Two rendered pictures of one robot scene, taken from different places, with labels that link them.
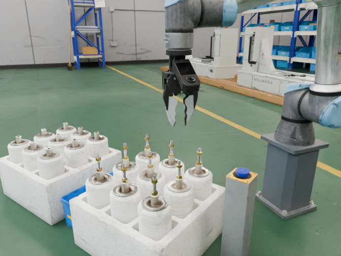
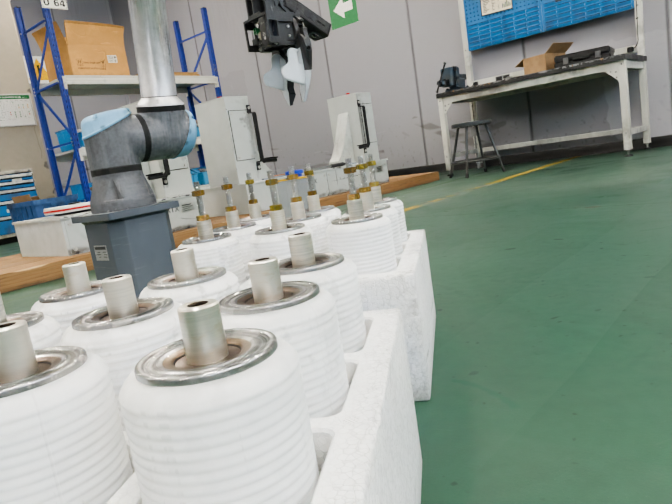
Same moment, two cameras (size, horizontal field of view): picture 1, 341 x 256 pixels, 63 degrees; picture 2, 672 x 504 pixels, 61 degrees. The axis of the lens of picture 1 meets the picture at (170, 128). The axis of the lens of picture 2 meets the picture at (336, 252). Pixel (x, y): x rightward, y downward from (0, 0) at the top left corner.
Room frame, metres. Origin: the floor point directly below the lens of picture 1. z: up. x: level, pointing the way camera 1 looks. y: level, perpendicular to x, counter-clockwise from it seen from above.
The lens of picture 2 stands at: (1.19, 0.97, 0.35)
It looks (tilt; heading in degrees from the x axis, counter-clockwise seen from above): 9 degrees down; 245
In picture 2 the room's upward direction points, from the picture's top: 9 degrees counter-clockwise
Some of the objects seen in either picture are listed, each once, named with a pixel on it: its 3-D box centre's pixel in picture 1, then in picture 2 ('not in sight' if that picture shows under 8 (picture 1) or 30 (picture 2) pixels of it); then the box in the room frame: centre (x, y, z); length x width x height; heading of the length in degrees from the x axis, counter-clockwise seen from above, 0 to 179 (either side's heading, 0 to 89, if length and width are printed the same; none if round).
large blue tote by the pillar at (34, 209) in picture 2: not in sight; (46, 220); (1.32, -4.71, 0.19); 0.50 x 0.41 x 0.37; 119
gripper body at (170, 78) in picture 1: (177, 71); (273, 16); (0.79, -0.02, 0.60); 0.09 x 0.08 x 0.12; 16
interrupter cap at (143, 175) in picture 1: (150, 175); (299, 219); (0.84, 0.07, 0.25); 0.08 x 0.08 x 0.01
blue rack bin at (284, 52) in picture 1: (291, 51); not in sight; (6.55, -2.77, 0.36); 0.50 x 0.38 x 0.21; 114
